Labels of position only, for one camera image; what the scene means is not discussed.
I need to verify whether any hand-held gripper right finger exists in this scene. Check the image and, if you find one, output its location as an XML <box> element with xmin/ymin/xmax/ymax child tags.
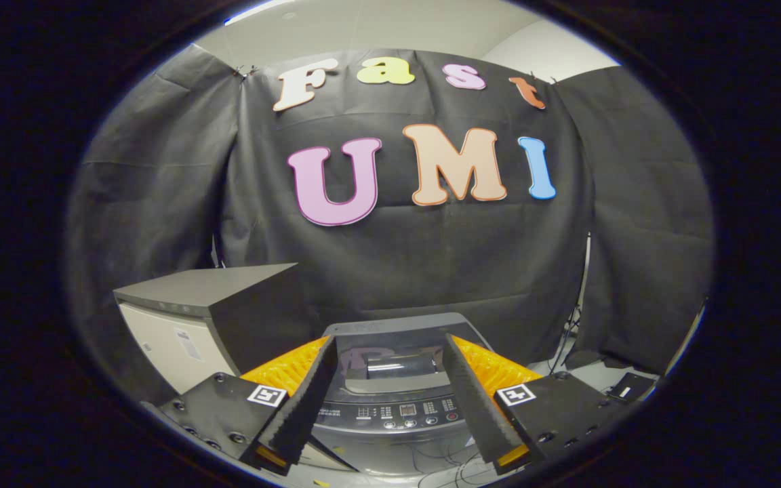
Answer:
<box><xmin>443</xmin><ymin>333</ymin><xmax>635</xmax><ymax>475</ymax></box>

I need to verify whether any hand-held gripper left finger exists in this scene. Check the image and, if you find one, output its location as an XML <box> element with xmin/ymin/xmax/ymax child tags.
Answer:
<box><xmin>141</xmin><ymin>335</ymin><xmax>339</xmax><ymax>476</ymax></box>

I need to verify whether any grey washing machine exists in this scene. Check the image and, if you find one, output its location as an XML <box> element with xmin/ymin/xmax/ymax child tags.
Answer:
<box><xmin>309</xmin><ymin>312</ymin><xmax>500</xmax><ymax>476</ymax></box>

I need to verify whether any dark washing machine lid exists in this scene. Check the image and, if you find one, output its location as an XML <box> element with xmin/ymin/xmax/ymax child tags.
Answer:
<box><xmin>323</xmin><ymin>313</ymin><xmax>492</xmax><ymax>395</ymax></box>

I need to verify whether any small cabinet with white door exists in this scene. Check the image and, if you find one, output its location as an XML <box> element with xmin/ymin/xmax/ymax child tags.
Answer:
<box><xmin>113</xmin><ymin>263</ymin><xmax>359</xmax><ymax>473</ymax></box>

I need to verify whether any thin metal stand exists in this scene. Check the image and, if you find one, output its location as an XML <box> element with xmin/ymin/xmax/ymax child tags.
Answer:
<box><xmin>546</xmin><ymin>234</ymin><xmax>593</xmax><ymax>373</ymax></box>

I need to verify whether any black box on floor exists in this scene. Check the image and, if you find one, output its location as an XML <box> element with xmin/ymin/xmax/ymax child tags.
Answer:
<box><xmin>606</xmin><ymin>371</ymin><xmax>656</xmax><ymax>403</ymax></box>

